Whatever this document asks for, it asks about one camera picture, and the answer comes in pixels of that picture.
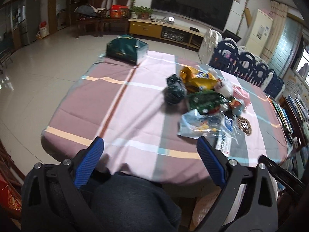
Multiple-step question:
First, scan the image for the green snack wrapper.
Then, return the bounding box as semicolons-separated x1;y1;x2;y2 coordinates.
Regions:
187;90;228;115

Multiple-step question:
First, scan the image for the dark green bag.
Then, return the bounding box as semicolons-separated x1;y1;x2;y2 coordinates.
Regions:
163;74;187;105

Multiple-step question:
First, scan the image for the yellow snack bag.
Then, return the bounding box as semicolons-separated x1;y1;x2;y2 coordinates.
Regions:
179;67;217;93

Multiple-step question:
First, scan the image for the light blue plastic wrapper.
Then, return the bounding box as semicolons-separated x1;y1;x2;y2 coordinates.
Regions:
177;109;235;139

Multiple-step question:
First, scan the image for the person's leg in jeans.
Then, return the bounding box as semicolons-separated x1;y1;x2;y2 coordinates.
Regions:
80;171;182;231

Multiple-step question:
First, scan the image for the red orange snack packet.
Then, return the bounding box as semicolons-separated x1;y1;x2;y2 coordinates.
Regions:
228;96;243;109

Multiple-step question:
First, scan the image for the pink grey plaid tablecloth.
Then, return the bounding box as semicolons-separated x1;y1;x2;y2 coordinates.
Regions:
40;50;289;187

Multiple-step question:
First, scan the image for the pink plastic bag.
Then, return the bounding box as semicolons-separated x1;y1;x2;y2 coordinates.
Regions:
233;85;251;107

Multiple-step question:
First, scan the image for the white plastic bag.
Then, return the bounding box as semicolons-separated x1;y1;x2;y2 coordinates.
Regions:
214;78;234;98

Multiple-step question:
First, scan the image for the navy white baby fence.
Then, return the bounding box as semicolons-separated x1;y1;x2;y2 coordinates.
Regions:
198;29;285;99

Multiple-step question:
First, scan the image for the dark green gift box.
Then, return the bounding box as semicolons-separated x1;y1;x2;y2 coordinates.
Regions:
106;35;149;66

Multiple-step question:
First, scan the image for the white standing air conditioner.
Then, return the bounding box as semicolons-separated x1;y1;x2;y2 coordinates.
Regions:
244;9;273;56

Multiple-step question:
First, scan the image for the yellow wooden TV cabinet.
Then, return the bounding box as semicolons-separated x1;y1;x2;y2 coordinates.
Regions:
129;18;204;50

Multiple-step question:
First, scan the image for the dark wooden armchair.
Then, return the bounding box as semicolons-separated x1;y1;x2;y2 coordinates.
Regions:
74;0;108;38

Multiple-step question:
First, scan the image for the red gift box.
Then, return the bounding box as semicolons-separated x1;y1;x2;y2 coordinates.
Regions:
110;5;130;18

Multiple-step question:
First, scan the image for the black flat screen television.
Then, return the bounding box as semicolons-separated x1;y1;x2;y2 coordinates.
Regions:
151;0;234;30

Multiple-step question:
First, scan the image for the green potted plant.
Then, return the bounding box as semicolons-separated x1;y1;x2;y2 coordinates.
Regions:
131;6;153;19

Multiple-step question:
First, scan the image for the beige curtain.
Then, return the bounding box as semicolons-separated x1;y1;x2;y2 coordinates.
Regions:
260;1;289;63

